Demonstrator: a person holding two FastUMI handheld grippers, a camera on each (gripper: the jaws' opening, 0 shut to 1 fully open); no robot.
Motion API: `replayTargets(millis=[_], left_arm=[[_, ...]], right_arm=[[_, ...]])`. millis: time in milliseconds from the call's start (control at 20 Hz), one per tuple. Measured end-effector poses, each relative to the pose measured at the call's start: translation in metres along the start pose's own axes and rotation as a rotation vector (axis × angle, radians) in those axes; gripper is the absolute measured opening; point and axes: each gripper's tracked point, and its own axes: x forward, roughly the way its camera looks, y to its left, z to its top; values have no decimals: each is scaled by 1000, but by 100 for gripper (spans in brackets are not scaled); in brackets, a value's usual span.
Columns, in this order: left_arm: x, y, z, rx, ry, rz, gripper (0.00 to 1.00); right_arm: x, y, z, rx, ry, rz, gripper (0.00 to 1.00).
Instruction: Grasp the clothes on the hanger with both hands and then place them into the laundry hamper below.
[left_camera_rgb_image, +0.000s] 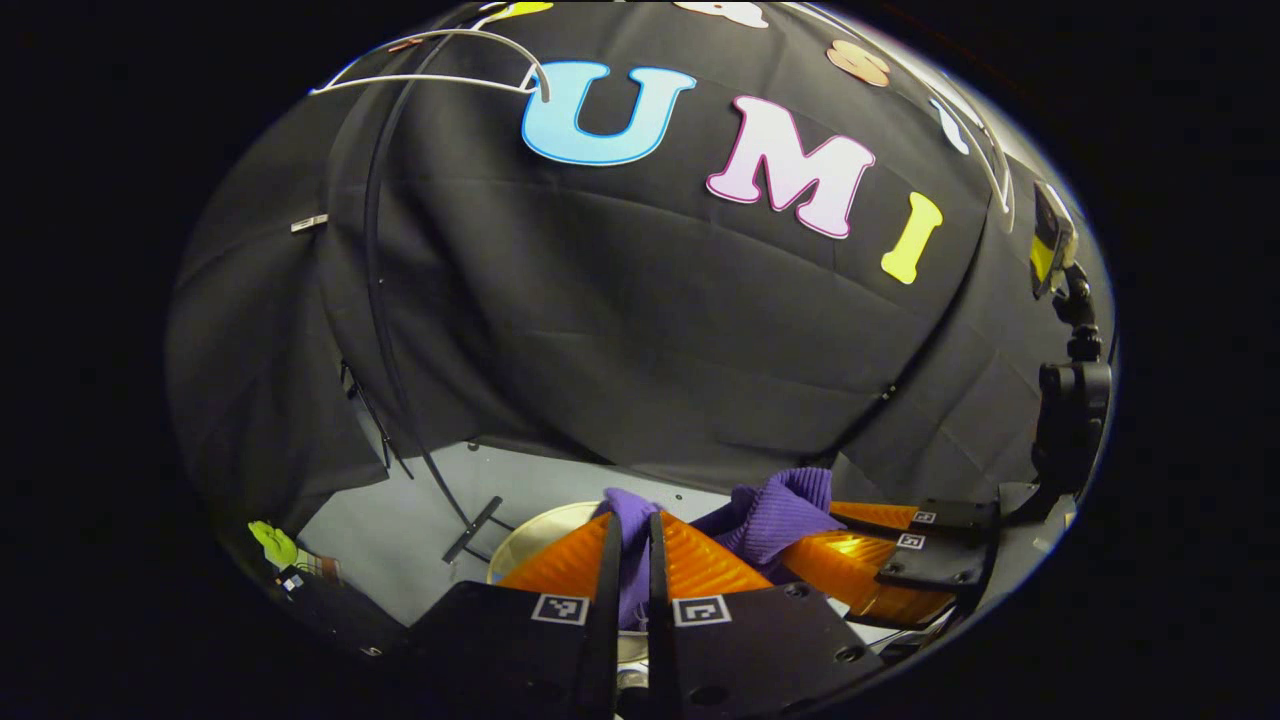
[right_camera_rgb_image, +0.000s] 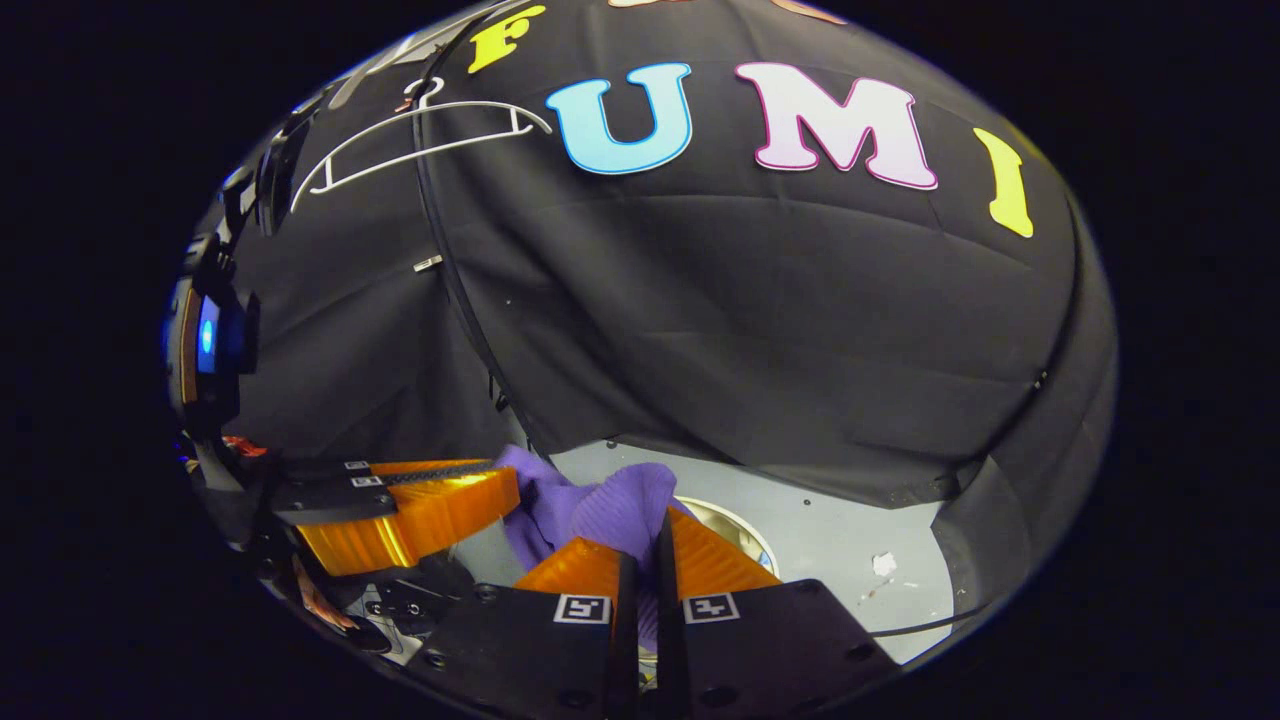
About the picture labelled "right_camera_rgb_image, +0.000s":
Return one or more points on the pink clip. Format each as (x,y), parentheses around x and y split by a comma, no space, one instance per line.
(406,96)

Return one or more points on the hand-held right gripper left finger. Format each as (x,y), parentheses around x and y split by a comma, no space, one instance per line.
(530,650)

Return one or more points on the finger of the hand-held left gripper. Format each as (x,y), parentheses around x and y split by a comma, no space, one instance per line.
(430,470)
(420,520)

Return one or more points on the black backdrop cloth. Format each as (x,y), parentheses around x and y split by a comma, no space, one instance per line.
(750,320)

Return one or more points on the black clothes rack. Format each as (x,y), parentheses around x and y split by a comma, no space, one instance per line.
(385,60)

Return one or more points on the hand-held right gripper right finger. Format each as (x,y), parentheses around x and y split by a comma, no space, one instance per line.
(760,650)

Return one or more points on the white paper scrap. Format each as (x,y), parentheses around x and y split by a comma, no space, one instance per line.
(883,563)

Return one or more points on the white plastic clothes hanger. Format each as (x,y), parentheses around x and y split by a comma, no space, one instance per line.
(420,158)

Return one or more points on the purple ribbed jacket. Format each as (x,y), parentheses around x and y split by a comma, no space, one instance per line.
(620,510)

